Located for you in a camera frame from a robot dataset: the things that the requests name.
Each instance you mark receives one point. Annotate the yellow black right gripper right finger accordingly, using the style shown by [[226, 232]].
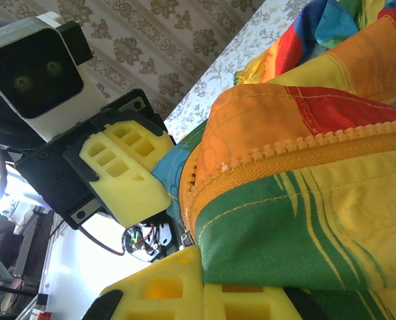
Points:
[[251, 305]]

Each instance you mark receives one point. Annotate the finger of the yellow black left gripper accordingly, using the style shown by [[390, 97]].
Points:
[[141, 143], [131, 193]]

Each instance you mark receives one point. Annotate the grey metal rack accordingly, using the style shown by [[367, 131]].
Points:
[[14, 266]]

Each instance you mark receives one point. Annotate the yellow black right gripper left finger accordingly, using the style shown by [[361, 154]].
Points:
[[164, 293]]

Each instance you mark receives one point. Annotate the rainbow striped jacket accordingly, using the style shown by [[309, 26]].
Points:
[[318, 200]]

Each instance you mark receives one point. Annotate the floral white tablecloth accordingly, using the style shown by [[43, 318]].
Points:
[[218, 66]]

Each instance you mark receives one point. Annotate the small red box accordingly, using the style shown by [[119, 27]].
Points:
[[41, 314]]

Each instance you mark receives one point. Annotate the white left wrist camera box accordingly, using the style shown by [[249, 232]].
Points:
[[34, 73]]

